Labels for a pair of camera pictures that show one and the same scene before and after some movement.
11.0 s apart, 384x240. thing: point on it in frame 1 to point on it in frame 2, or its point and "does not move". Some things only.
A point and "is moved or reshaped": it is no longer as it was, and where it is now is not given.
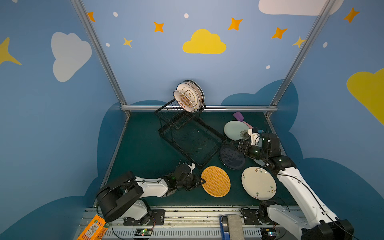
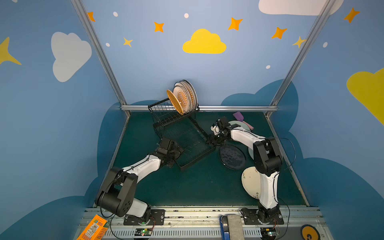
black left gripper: (191, 179) to (174, 151)
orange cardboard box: (95, 230) does not move
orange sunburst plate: (184, 101) to (187, 83)
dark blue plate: (230, 157) does not move
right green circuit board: (268, 233) does not move
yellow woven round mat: (217, 182) to (175, 102)
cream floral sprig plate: (259, 183) does not move
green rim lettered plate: (201, 90) is moved or reshaped
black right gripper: (245, 147) to (216, 137)
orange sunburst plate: (183, 102) is moved or reshaped
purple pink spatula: (239, 116) does not move
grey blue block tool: (231, 227) does not move
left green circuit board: (143, 232) does not move
